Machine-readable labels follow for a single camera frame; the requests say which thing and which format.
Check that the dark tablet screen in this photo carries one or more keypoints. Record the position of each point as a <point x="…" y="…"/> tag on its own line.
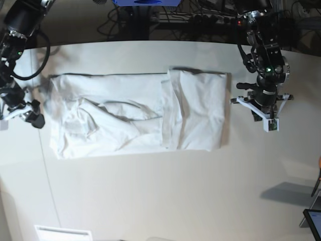
<point x="313" y="219"/>

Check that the blue box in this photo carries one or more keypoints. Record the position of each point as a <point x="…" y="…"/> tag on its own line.
<point x="131" y="3"/>

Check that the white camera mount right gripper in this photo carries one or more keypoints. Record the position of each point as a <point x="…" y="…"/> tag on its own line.
<point x="18" y="112"/>

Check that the white paper sheet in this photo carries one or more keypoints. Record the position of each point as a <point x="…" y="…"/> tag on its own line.
<point x="54" y="233"/>

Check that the power strip with red light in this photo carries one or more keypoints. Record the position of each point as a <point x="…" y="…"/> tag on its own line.
<point x="229" y="21"/>

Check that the white T-shirt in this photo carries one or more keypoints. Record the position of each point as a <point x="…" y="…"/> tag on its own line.
<point x="103" y="115"/>

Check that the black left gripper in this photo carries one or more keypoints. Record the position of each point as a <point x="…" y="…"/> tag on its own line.
<point x="264" y="97"/>

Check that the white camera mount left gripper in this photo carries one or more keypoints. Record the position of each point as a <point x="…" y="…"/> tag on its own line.
<point x="268" y="114"/>

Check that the white camera mount gripper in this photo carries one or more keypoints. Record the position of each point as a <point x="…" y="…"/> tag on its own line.
<point x="18" y="112"/>
<point x="268" y="114"/>

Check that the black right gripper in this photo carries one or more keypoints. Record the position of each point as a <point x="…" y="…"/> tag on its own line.
<point x="13" y="97"/>

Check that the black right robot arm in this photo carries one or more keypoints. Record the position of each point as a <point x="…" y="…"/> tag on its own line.
<point x="20" y="24"/>

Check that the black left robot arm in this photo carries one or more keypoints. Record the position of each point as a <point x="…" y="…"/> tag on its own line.
<point x="265" y="57"/>

